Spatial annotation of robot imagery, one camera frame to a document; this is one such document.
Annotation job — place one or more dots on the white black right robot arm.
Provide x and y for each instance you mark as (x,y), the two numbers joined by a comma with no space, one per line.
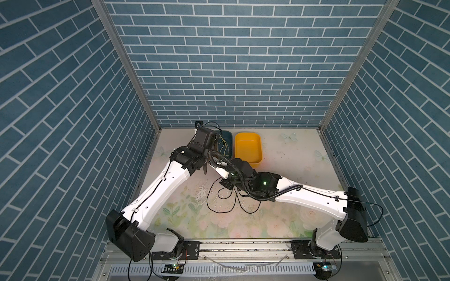
(348,214)

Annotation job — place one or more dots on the dark teal plastic bin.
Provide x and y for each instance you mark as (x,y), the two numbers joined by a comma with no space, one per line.
(225,143)

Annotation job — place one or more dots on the aluminium front rail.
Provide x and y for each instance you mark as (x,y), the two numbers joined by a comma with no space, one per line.
(253,260)

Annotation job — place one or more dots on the aluminium corner post left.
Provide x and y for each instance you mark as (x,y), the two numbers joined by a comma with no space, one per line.
(106,20)

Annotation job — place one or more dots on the aluminium corner post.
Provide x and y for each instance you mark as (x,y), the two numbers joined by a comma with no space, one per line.
(361,57)
(106,20)

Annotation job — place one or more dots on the yellow plastic bin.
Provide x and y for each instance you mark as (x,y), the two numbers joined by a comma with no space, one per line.
(248,147)

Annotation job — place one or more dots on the aluminium corner post right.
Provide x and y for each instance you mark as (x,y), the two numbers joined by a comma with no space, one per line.
(361,57)

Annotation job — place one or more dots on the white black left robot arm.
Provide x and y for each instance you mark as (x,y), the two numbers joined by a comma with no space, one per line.
(128,229)

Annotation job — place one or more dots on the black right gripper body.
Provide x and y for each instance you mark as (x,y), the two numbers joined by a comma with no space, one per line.
(230,180)

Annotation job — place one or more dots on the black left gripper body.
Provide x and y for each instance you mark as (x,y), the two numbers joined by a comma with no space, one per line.
(208,154)

